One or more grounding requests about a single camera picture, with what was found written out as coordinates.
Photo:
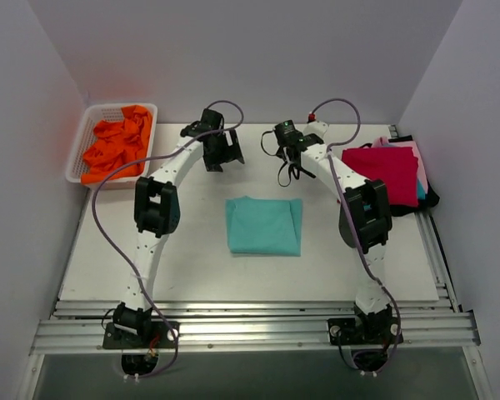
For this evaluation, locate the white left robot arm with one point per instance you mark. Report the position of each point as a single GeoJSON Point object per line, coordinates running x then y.
{"type": "Point", "coordinates": [156, 210]}

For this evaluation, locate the white plastic basket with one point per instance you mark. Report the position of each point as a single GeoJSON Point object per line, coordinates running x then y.
{"type": "Point", "coordinates": [76, 167]}

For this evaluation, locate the orange t-shirt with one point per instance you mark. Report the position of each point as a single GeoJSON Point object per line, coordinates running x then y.
{"type": "Point", "coordinates": [117, 143]}

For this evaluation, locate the teal t-shirt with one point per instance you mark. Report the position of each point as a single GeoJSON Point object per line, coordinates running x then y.
{"type": "Point", "coordinates": [421, 193]}
{"type": "Point", "coordinates": [268, 227]}

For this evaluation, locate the pink folded t-shirt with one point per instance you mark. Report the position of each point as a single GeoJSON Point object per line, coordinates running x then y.
{"type": "Point", "coordinates": [406, 142]}

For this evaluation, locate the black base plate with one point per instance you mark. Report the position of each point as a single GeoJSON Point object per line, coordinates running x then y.
{"type": "Point", "coordinates": [158, 336]}
{"type": "Point", "coordinates": [352, 331]}

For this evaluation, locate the magenta folded t-shirt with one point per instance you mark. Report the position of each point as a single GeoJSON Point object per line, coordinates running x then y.
{"type": "Point", "coordinates": [395, 166]}

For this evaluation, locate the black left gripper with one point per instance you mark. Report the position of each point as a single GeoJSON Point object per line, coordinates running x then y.
{"type": "Point", "coordinates": [223, 150]}

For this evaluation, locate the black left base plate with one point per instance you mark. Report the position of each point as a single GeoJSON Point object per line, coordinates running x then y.
{"type": "Point", "coordinates": [158, 336]}

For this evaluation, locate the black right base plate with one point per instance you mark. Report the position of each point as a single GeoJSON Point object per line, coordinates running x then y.
{"type": "Point", "coordinates": [352, 331]}

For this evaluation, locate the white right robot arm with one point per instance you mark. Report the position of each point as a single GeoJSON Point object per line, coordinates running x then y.
{"type": "Point", "coordinates": [365, 221]}

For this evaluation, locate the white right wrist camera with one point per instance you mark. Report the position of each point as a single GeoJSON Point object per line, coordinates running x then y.
{"type": "Point", "coordinates": [315, 129]}

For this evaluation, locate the black folded t-shirt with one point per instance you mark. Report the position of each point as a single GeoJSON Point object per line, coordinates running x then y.
{"type": "Point", "coordinates": [431, 200]}

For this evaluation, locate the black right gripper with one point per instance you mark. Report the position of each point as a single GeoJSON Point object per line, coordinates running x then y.
{"type": "Point", "coordinates": [289, 152]}

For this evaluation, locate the teal folded t-shirt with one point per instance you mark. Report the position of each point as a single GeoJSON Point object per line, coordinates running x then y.
{"type": "Point", "coordinates": [421, 193]}

